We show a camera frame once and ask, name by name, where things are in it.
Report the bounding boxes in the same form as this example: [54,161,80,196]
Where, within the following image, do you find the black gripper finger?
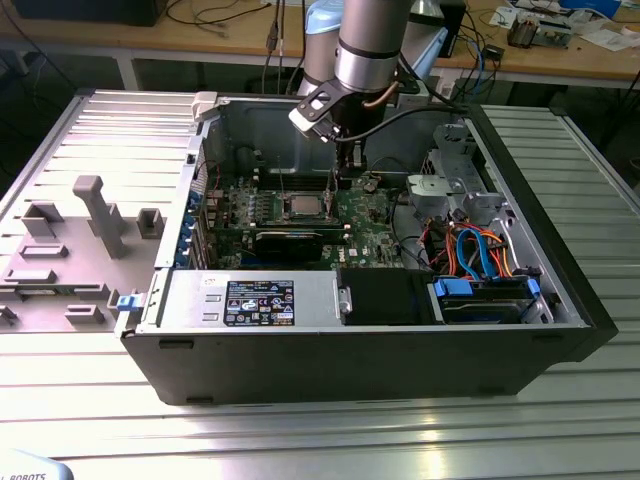
[339,144,367,179]

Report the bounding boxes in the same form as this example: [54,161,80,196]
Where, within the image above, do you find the silver CPU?
[287,195,326,216]

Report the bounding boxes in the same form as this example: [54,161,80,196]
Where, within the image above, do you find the CPU socket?
[279,190,339,224]

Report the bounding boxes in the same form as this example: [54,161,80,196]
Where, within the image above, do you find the green motherboard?
[207,172,431,274]

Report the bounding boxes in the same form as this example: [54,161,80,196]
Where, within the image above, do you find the black tower box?
[439,0,469,59]

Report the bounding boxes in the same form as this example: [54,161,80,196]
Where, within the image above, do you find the pale grey case latch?
[192,91,221,121]

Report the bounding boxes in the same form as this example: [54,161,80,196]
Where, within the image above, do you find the hard disk in blue carrier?
[433,277,544,302]

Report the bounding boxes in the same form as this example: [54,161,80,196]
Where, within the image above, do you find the wooden desk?
[0,0,640,91]

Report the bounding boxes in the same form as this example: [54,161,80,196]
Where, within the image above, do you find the finned metal heatsink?
[507,13,540,49]

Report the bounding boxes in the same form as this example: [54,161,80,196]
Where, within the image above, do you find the black disk blue stripe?
[437,298,534,325]

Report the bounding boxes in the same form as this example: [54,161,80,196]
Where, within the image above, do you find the black and grey PC case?
[113,89,619,407]

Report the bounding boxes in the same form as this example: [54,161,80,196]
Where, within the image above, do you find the grey power supply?
[167,269,341,329]

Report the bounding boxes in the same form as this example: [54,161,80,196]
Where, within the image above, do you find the grey device box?
[537,20,574,51]

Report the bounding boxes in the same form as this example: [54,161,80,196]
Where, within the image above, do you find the grey parts rack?
[0,174,166,334]

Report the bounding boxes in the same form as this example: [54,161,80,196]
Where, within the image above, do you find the white papers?
[579,28,636,52]

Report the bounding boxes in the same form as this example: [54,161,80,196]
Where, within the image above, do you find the black monitor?
[12,0,162,27]

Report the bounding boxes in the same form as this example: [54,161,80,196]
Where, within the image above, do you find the RAM stick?
[17,284,109,297]

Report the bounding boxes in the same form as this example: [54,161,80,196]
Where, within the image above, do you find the thin black wire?
[371,156,410,177]

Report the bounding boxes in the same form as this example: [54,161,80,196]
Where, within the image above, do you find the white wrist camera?
[288,79,344,144]

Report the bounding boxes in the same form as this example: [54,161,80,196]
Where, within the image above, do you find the black camera cable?
[333,52,471,146]

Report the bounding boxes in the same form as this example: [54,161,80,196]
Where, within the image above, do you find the thin dark hanging cable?
[260,0,279,96]
[273,0,288,96]

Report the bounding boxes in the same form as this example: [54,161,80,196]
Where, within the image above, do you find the thin orange wires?
[427,224,460,277]

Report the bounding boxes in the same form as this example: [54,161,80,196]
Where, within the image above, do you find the blue flat wire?
[455,225,501,281]

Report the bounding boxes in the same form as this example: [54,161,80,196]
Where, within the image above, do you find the orange flat wire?
[492,231,517,279]

